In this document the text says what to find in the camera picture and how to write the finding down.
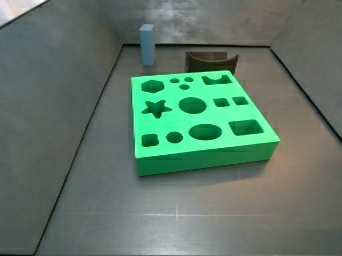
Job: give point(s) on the light blue rectangular block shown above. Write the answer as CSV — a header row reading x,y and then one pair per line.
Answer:
x,y
147,44

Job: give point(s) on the green shape sorter board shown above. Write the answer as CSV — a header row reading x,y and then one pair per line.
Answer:
x,y
197,121

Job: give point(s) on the dark brown arch block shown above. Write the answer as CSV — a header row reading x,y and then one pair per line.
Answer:
x,y
210,61

